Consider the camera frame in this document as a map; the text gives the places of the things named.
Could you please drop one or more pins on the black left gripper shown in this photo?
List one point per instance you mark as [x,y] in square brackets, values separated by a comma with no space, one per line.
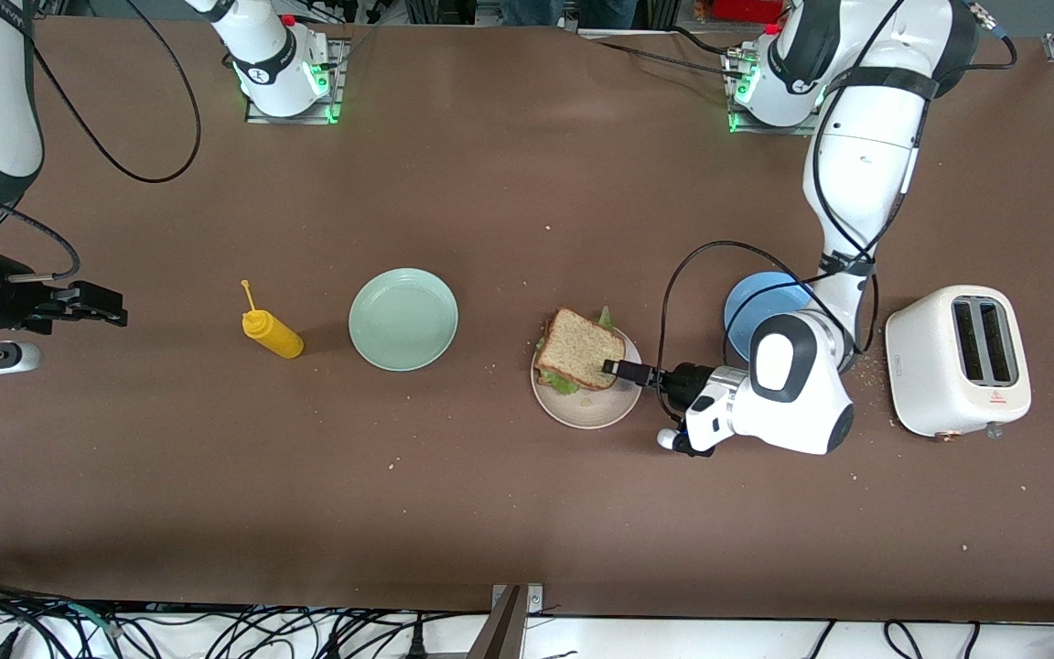
[684,380]

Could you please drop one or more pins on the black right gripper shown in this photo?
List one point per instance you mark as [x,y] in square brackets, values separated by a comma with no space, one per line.
[13,297]

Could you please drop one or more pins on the brown bread slice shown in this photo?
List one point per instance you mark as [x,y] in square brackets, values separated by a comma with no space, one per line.
[582,348]

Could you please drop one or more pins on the green lettuce leaf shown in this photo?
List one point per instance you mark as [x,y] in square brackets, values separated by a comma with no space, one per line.
[564,383]

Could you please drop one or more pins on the yellow mustard squeeze bottle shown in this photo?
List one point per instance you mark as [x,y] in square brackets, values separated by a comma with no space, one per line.
[278,337]

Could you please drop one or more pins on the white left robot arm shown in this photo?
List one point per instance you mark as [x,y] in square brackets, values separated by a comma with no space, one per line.
[865,165]

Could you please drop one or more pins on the beige plate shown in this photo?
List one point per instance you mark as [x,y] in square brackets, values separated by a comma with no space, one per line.
[591,412]

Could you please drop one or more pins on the blue plate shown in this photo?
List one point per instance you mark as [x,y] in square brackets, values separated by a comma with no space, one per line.
[756,307]

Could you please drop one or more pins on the pale green plate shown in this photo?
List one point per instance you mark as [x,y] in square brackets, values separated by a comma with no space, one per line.
[403,319]

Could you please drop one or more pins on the white toaster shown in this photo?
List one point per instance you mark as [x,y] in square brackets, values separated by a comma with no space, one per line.
[930,375]

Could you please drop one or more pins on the person in blue jeans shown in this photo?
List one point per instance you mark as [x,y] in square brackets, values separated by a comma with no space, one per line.
[600,11]

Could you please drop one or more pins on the red box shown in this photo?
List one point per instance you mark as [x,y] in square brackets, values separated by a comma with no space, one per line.
[747,9]

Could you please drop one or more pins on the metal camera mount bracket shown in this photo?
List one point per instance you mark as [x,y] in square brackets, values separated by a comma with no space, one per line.
[532,599]

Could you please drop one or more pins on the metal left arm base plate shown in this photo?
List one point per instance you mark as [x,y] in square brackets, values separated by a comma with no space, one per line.
[806,130]

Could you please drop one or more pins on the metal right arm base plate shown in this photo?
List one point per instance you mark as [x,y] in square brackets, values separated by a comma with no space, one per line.
[339,82]

